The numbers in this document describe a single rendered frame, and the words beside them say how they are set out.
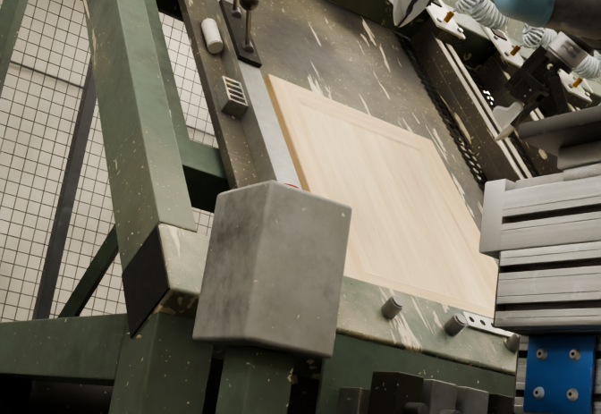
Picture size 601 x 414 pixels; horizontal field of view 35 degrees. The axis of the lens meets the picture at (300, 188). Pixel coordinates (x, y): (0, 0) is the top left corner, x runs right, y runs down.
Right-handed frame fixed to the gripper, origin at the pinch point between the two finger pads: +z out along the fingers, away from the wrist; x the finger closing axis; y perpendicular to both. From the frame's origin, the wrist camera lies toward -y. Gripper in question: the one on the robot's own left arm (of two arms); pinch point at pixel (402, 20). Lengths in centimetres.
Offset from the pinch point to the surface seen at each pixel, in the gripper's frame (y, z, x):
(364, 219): -1.9, 33.6, -8.6
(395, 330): -30, 43, -1
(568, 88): 68, -9, -107
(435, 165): 22.1, 22.1, -37.7
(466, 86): 50, 3, -59
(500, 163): 27, 16, -58
